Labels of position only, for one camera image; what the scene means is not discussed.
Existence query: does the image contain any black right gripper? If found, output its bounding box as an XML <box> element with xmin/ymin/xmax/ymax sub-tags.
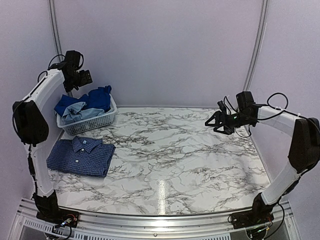
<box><xmin>205</xmin><ymin>110</ymin><xmax>254</xmax><ymax>135</ymax></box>

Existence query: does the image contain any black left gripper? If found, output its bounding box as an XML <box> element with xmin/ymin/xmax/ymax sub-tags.
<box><xmin>63</xmin><ymin>69</ymin><xmax>92</xmax><ymax>93</ymax></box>

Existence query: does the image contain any light blue garment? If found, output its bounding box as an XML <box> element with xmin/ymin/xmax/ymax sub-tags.
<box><xmin>61</xmin><ymin>101</ymin><xmax>105</xmax><ymax>125</ymax></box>

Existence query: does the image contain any blue checked shirt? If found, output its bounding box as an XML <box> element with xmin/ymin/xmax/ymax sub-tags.
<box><xmin>46</xmin><ymin>136</ymin><xmax>116</xmax><ymax>177</ymax></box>

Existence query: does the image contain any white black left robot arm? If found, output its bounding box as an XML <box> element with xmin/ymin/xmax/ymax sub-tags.
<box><xmin>12</xmin><ymin>50</ymin><xmax>93</xmax><ymax>227</ymax></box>

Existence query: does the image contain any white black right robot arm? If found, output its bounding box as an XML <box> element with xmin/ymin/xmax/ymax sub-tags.
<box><xmin>204</xmin><ymin>91</ymin><xmax>320</xmax><ymax>229</ymax></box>

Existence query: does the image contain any white plastic laundry basket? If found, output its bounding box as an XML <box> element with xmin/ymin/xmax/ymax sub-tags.
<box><xmin>56</xmin><ymin>95</ymin><xmax>118</xmax><ymax>136</ymax></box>

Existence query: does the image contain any royal blue garment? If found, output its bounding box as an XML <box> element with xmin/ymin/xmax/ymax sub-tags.
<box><xmin>54</xmin><ymin>85</ymin><xmax>112</xmax><ymax>116</ymax></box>

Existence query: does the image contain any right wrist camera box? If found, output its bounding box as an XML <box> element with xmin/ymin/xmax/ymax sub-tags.
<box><xmin>217</xmin><ymin>100</ymin><xmax>227</xmax><ymax>114</ymax></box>

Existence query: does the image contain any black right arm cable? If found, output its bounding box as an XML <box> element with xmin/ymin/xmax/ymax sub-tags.
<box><xmin>223</xmin><ymin>92</ymin><xmax>290</xmax><ymax>138</ymax></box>

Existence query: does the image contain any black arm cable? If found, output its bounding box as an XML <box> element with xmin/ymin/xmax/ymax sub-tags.
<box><xmin>37</xmin><ymin>53</ymin><xmax>85</xmax><ymax>83</ymax></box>
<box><xmin>223</xmin><ymin>92</ymin><xmax>290</xmax><ymax>138</ymax></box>

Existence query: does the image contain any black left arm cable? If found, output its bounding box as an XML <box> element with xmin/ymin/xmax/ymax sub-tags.
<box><xmin>37</xmin><ymin>53</ymin><xmax>85</xmax><ymax>83</ymax></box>

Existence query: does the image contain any right aluminium corner post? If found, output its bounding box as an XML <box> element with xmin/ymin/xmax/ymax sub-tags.
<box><xmin>242</xmin><ymin>0</ymin><xmax>270</xmax><ymax>91</ymax></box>

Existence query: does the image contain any aluminium corner post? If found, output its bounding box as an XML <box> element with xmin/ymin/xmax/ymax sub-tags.
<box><xmin>47</xmin><ymin>0</ymin><xmax>74</xmax><ymax>98</ymax></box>
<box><xmin>242</xmin><ymin>0</ymin><xmax>270</xmax><ymax>91</ymax></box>

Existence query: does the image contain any left aluminium corner post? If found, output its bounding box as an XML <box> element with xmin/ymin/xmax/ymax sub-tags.
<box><xmin>47</xmin><ymin>0</ymin><xmax>74</xmax><ymax>98</ymax></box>

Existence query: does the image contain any aluminium front frame rail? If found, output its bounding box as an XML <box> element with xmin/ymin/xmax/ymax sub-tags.
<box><xmin>8</xmin><ymin>198</ymin><xmax>302</xmax><ymax>240</ymax></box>

